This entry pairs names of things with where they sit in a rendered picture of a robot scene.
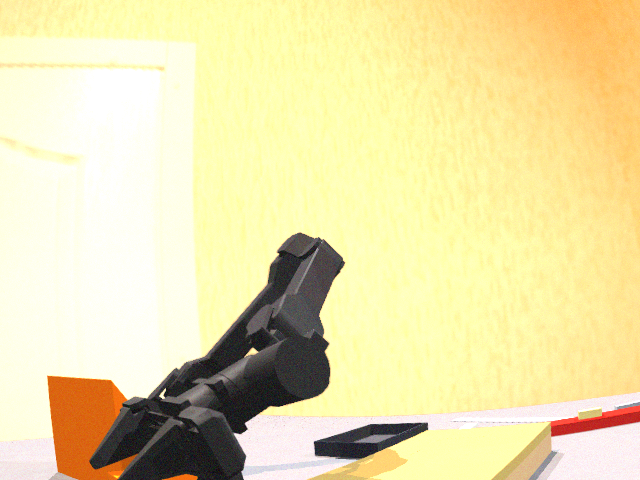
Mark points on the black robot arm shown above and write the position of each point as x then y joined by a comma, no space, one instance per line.
283,325

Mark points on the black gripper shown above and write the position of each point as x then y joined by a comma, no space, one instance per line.
194,436

